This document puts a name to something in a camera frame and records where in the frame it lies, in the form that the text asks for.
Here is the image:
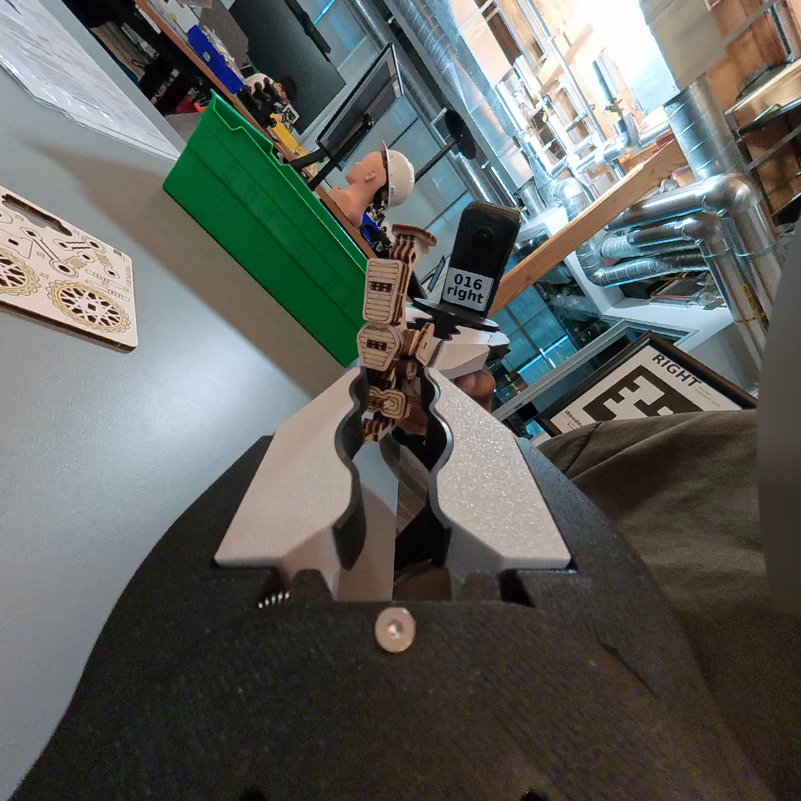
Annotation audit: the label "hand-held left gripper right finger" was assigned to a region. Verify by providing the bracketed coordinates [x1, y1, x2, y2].
[418, 368, 573, 590]

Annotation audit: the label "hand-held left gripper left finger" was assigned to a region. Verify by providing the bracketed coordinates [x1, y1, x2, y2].
[213, 368, 371, 593]

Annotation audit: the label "wooden model assembly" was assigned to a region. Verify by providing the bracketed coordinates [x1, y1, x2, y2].
[357, 224, 438, 443]

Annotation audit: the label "grey desk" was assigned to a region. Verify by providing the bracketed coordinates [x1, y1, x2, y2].
[0, 69, 414, 752]

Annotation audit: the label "person's right hand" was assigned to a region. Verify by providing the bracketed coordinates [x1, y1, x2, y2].
[456, 369, 497, 414]

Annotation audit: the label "mannequin with white helmet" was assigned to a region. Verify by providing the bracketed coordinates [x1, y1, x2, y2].
[328, 141, 416, 252]

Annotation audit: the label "black round stand lamp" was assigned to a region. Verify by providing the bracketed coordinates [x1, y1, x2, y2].
[412, 109, 478, 180]

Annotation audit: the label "wooden beam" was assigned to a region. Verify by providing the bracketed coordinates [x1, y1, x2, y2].
[488, 138, 689, 318]

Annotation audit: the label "brown shirt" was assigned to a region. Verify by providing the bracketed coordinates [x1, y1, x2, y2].
[537, 410, 801, 801]

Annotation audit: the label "black computer monitor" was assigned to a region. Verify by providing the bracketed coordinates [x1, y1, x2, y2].
[290, 43, 405, 190]
[228, 0, 349, 136]

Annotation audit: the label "framed marker poster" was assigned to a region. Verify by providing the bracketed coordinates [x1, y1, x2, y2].
[534, 332, 759, 440]

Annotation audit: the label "green plastic bin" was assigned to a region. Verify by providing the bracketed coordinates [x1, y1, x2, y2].
[163, 91, 378, 368]

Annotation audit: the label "wooden gear parts sheet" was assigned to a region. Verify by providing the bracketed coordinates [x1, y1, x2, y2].
[0, 184, 139, 353]

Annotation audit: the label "blue storage box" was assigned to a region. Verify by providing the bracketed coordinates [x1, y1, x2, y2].
[186, 25, 246, 96]

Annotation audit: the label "wooden workbench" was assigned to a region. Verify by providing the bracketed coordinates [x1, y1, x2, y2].
[133, 0, 376, 257]

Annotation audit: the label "printed paper in sleeve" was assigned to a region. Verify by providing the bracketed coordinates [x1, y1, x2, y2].
[0, 0, 184, 164]

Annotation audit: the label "metal duct pipes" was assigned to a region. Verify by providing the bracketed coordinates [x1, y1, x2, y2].
[382, 0, 789, 351]

